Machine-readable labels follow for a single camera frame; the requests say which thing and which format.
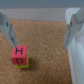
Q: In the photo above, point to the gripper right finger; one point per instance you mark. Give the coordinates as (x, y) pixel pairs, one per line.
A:
(71, 31)

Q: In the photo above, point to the yellow block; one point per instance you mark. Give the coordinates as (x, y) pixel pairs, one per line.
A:
(24, 64)

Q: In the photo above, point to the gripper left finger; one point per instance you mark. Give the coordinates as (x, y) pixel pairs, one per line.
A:
(7, 29)

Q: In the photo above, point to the white plastic box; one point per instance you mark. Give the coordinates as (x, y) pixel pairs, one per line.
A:
(76, 50)

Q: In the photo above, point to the pink block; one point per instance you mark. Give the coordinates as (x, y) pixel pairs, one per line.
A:
(19, 55)

